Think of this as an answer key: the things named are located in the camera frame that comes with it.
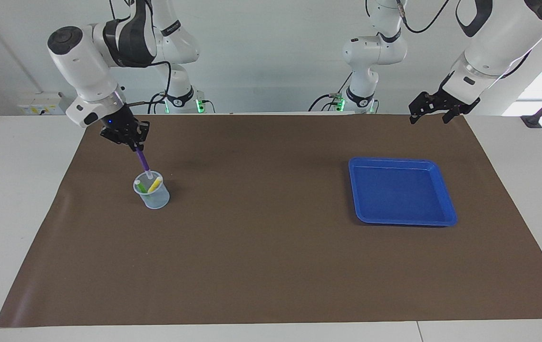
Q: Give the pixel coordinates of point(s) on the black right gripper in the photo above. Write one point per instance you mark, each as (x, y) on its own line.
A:
(119, 123)

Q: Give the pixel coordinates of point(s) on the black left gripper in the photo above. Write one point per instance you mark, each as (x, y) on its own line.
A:
(454, 99)

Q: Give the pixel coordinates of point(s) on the purple marker pen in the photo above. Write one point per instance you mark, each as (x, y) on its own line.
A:
(143, 161)

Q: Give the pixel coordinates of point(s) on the green marker pen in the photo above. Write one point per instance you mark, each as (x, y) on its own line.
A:
(141, 186)

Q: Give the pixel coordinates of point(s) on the yellow marker pen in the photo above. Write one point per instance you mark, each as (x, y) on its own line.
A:
(156, 184)

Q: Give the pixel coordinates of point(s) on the translucent mesh pen cup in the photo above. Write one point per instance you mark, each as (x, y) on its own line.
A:
(157, 199)

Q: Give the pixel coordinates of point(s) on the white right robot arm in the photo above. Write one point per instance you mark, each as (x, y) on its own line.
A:
(81, 61)

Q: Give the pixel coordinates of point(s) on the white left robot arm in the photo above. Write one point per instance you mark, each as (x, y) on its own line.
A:
(504, 38)

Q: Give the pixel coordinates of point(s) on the blue plastic tray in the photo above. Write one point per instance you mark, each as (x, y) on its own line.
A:
(401, 192)

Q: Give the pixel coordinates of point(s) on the brown paper table mat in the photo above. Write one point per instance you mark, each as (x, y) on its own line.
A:
(271, 247)

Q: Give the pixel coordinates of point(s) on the white wall power socket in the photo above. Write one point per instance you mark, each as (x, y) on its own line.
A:
(38, 104)

